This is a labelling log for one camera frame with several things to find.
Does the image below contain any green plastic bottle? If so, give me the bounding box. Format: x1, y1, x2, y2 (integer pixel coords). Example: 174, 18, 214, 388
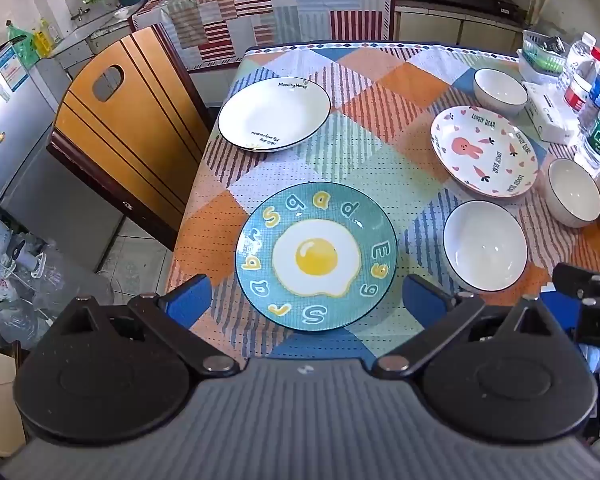
6, 20, 37, 67

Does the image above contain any white tissue pack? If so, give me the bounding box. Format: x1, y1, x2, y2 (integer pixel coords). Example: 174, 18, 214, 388
522, 81, 582, 146

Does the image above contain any green fried egg plate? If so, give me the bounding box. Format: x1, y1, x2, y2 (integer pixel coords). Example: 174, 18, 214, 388
235, 182, 399, 332

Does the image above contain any clear plastic bag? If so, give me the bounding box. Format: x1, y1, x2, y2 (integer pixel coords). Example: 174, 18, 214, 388
0, 230, 117, 352

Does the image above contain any clear water bottle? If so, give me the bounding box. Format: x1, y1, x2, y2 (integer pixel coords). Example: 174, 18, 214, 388
557, 31, 600, 92

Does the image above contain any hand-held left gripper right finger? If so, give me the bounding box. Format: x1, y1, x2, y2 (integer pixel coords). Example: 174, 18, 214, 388
372, 274, 556, 379

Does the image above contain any red label water bottle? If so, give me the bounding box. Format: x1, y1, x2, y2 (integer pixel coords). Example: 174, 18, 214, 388
562, 47, 600, 114

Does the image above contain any white plate with black rim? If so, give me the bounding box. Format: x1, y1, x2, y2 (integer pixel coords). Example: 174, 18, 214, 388
217, 77, 331, 154

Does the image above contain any striped patchwork cloth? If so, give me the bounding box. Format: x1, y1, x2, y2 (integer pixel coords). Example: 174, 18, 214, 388
129, 0, 394, 74

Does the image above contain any kitchen sink counter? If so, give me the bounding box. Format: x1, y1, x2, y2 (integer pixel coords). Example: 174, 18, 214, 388
49, 4, 147, 57

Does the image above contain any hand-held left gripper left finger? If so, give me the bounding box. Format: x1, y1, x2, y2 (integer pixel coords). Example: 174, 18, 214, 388
55, 274, 241, 377

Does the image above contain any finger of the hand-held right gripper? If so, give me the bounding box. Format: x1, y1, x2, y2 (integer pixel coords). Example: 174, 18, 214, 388
540, 287, 579, 334
552, 261, 600, 307

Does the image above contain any small white bowl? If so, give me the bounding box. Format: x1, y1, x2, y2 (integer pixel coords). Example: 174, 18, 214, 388
473, 68, 530, 116
546, 158, 600, 229

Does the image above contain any pink rabbit print plate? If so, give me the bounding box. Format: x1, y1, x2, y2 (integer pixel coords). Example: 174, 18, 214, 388
430, 105, 540, 199

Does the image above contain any grey refrigerator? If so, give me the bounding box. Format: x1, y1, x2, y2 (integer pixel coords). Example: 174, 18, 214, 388
0, 41, 127, 272

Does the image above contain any kitchen cabinet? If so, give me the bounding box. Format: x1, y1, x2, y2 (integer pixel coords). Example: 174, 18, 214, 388
394, 6, 525, 54

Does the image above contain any yellow plastic bottle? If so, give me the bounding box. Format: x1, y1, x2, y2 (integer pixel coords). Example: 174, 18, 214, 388
34, 19, 52, 59

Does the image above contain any wooden chair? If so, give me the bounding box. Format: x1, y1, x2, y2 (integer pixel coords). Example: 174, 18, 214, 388
46, 24, 217, 252

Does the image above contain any colourful checkered tablecloth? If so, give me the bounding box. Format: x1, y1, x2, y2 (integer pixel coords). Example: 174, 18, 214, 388
164, 41, 600, 361

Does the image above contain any white plastic basket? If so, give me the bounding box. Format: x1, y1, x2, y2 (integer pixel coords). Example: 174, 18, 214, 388
521, 29, 572, 79

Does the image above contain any large white bowl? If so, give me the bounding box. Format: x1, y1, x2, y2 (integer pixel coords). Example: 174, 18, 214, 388
442, 200, 529, 292

